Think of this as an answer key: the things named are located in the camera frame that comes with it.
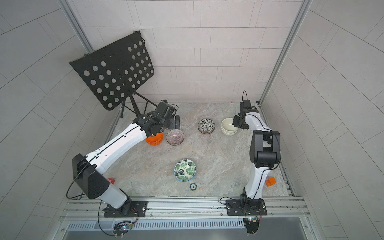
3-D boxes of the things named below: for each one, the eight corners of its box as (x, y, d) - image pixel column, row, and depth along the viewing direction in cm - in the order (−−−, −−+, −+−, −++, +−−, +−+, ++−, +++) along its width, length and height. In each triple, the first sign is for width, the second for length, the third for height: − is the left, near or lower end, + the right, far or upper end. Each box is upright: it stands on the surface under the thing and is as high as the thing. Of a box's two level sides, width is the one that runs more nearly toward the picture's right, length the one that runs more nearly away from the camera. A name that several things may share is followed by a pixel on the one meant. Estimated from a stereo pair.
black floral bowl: (197, 135, 100) (197, 130, 95) (197, 123, 107) (197, 118, 102) (214, 135, 100) (215, 130, 96) (213, 123, 107) (214, 118, 102)
